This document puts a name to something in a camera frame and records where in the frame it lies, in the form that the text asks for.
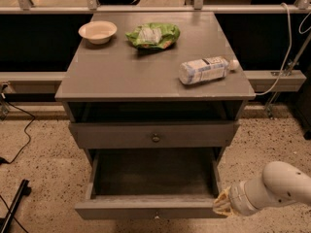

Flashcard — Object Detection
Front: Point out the white cable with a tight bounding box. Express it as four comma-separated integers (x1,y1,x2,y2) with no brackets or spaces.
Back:
255,2,294,97

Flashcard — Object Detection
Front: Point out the black floor stand bar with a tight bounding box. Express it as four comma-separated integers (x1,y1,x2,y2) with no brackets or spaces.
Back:
0,180,31,233

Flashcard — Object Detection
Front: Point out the green chip bag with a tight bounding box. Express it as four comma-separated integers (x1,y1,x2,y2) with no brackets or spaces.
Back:
125,22,180,50

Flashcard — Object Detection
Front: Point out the grey top drawer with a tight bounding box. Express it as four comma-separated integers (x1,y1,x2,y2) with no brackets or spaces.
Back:
69,121,239,150

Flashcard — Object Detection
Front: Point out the white bowl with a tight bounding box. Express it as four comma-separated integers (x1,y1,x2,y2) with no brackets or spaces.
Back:
78,20,118,45

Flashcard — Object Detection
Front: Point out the grey wooden drawer cabinet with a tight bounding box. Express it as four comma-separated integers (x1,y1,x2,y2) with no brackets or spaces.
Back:
55,12,255,159

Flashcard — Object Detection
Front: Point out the plastic water bottle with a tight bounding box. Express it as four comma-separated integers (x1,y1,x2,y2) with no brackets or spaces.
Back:
179,56,239,85

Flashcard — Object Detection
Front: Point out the black cable on floor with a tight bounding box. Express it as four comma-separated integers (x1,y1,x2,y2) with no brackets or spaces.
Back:
0,90,37,165

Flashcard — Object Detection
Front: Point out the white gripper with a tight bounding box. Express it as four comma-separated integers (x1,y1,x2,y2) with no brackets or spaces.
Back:
213,181,259,216

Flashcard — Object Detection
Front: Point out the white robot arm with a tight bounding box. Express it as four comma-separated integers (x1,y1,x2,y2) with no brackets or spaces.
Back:
213,161,311,216

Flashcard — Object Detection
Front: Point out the grey drawer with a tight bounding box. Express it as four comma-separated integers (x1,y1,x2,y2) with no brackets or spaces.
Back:
75,149,221,219
69,121,239,150

